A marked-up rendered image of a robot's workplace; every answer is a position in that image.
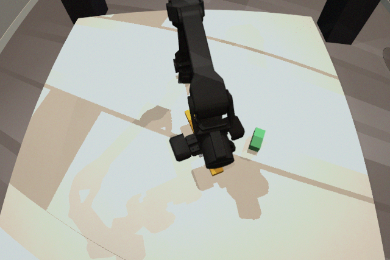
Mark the yellow bar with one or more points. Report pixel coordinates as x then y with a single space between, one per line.
213 171

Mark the green rectangular block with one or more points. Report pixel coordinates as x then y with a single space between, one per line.
257 139

